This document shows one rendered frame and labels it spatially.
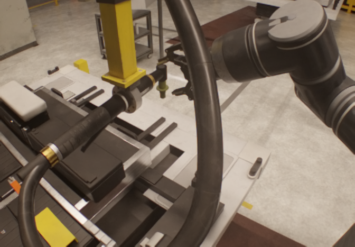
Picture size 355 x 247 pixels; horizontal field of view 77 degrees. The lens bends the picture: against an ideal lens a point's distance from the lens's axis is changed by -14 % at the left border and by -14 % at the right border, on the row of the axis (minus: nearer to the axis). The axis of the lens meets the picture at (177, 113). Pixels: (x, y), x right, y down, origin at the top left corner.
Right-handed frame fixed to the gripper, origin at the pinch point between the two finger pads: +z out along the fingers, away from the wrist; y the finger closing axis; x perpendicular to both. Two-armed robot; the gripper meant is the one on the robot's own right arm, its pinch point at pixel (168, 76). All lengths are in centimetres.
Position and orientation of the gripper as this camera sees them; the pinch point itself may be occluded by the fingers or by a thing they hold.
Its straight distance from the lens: 65.0
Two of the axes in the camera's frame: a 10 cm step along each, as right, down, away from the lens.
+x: 5.3, -5.2, 6.7
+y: 4.3, 8.5, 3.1
